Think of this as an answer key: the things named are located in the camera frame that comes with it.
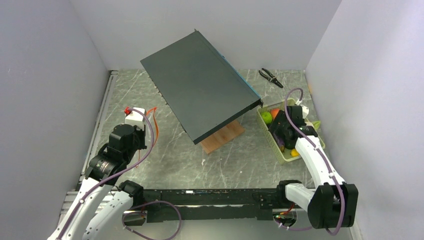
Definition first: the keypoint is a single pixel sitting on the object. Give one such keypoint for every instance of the black pliers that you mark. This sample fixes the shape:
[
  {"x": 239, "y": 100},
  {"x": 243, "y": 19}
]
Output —
[{"x": 266, "y": 74}]

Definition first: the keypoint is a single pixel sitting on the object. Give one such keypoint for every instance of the wooden base board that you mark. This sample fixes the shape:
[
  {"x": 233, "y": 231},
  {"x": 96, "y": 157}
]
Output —
[{"x": 222, "y": 137}]

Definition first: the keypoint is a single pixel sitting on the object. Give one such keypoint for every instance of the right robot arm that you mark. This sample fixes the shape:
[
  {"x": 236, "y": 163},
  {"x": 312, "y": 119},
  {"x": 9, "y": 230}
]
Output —
[{"x": 333, "y": 202}]

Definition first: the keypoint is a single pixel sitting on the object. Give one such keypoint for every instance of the purple eggplant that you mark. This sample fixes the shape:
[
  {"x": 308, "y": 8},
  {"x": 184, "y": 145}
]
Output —
[{"x": 279, "y": 141}]

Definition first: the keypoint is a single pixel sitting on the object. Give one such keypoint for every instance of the aluminium frame profile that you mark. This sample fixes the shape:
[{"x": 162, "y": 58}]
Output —
[{"x": 89, "y": 159}]

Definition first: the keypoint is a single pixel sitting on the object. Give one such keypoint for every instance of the yellow corn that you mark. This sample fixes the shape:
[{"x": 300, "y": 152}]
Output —
[{"x": 294, "y": 153}]

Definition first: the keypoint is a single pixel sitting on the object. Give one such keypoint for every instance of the dark grey network switch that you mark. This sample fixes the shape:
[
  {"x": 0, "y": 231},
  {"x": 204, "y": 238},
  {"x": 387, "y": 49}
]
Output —
[{"x": 203, "y": 90}]

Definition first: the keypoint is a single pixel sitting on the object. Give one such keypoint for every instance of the orange fruit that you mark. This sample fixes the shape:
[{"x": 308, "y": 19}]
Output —
[{"x": 274, "y": 112}]

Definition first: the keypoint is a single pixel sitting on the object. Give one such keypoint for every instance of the clear zip top bag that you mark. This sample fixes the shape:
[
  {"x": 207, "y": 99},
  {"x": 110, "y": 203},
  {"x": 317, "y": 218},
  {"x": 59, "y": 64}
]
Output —
[{"x": 147, "y": 138}]

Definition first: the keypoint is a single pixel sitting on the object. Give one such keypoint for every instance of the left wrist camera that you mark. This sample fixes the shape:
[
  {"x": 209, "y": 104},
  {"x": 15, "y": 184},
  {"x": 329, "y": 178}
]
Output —
[{"x": 135, "y": 118}]

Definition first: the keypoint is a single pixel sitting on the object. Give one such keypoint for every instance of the light green plastic basket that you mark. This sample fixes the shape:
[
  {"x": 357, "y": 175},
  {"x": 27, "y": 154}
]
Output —
[{"x": 285, "y": 157}]

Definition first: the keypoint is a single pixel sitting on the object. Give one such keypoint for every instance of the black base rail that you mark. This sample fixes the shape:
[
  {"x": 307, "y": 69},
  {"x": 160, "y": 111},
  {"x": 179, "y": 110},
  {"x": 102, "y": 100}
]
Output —
[{"x": 159, "y": 205}]

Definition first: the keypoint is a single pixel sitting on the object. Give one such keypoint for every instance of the green lime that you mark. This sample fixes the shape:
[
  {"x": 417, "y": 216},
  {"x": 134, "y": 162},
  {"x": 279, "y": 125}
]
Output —
[{"x": 266, "y": 117}]

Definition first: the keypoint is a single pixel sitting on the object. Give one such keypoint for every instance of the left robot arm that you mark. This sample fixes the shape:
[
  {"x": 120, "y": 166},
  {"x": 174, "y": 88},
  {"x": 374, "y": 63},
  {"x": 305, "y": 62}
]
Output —
[{"x": 106, "y": 167}]

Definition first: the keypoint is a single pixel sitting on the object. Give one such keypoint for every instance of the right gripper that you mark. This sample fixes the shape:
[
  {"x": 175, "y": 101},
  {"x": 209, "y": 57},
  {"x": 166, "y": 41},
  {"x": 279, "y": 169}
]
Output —
[{"x": 280, "y": 118}]

